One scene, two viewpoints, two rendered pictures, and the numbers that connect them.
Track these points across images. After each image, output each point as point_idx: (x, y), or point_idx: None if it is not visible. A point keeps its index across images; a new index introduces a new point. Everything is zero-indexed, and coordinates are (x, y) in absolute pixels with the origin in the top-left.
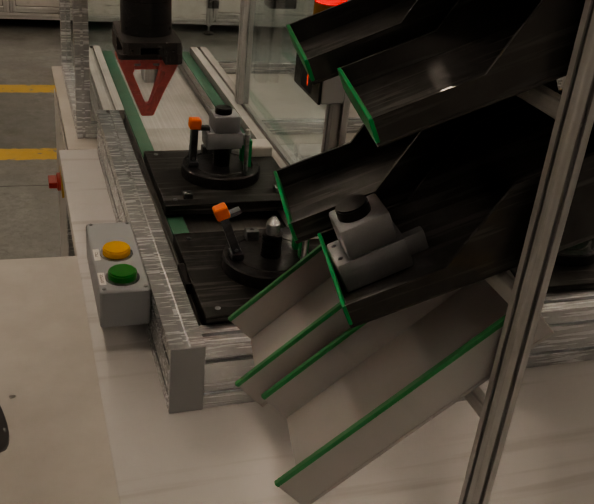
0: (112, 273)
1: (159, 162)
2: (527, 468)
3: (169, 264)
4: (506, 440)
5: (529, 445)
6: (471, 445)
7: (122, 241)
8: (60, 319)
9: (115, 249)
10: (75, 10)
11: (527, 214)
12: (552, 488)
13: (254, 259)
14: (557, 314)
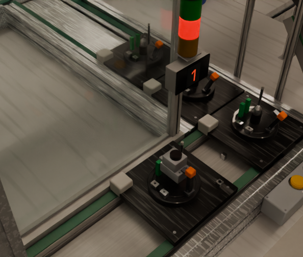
0: None
1: (185, 223)
2: (253, 71)
3: (284, 160)
4: (245, 77)
5: (242, 72)
6: (256, 83)
7: (285, 187)
8: None
9: (301, 179)
10: None
11: None
12: (257, 66)
13: (264, 124)
14: None
